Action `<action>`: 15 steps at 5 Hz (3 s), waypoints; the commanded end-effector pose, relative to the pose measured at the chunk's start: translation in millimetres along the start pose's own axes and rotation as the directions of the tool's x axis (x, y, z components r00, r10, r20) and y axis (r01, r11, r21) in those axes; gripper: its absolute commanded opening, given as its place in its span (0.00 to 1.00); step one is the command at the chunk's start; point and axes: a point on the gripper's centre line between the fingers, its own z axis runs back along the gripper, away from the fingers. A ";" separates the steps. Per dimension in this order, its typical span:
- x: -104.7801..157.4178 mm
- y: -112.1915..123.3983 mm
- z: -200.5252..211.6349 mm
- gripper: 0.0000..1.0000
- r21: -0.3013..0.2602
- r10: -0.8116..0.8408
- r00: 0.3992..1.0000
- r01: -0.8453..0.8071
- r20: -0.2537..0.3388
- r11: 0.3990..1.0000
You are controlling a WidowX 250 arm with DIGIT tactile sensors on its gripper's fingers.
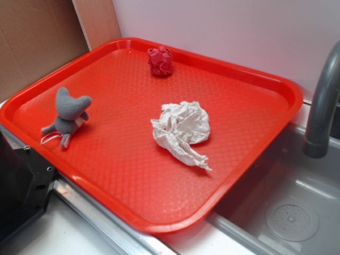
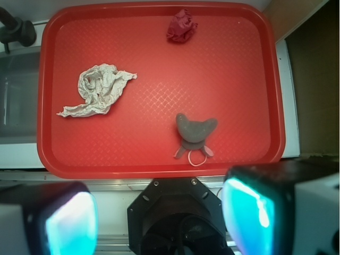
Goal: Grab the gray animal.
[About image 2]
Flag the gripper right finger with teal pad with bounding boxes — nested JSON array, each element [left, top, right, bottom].
[[222, 159, 339, 254]]

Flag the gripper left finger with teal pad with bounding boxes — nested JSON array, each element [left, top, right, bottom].
[[1, 181, 98, 254]]

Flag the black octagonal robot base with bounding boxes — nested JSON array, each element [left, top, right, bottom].
[[127, 177, 234, 254]]

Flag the crumpled white paper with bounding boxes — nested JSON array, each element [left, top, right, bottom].
[[57, 64, 138, 117]]

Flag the red plastic tray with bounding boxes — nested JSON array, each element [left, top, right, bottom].
[[37, 2, 285, 179]]

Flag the clear plastic bin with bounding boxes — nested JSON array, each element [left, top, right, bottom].
[[1, 52, 40, 145]]

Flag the crumpled red paper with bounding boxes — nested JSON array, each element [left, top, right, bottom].
[[166, 9, 198, 43]]

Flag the black clamp knob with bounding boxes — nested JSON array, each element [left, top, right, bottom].
[[1, 7, 37, 54]]

